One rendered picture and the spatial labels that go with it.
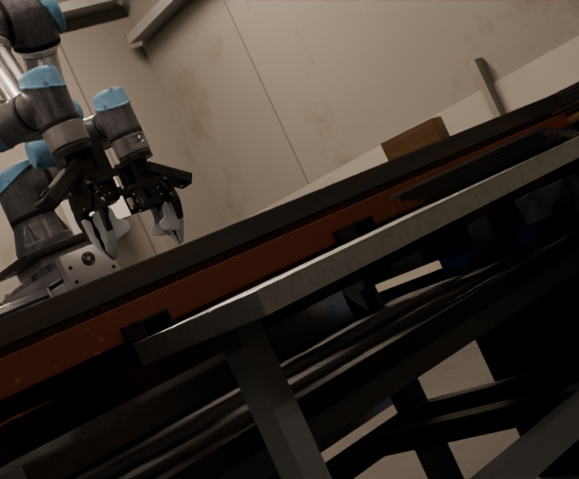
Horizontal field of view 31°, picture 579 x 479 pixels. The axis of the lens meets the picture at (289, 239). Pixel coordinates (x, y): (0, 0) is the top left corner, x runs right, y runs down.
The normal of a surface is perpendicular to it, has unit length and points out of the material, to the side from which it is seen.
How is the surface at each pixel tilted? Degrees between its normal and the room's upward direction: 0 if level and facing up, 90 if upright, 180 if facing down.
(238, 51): 90
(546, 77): 90
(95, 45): 90
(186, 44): 90
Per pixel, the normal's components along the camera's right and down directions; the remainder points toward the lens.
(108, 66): 0.52, -0.26
